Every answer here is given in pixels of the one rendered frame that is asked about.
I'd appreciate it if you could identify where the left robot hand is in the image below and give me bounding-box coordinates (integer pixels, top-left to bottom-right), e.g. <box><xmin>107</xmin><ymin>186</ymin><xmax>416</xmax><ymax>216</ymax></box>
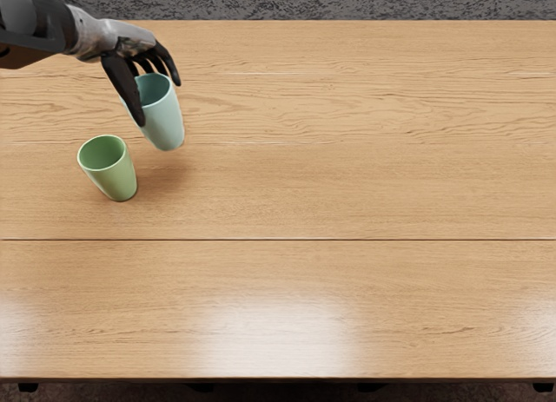
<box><xmin>64</xmin><ymin>3</ymin><xmax>182</xmax><ymax>129</ymax></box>

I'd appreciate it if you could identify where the light blue cup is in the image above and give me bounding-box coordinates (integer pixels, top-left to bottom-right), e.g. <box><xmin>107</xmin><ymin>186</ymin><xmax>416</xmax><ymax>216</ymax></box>
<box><xmin>119</xmin><ymin>72</ymin><xmax>186</xmax><ymax>152</ymax></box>

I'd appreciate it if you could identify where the green cup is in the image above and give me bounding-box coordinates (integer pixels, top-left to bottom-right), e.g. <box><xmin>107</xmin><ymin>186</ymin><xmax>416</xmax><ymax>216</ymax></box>
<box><xmin>76</xmin><ymin>135</ymin><xmax>138</xmax><ymax>202</ymax></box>

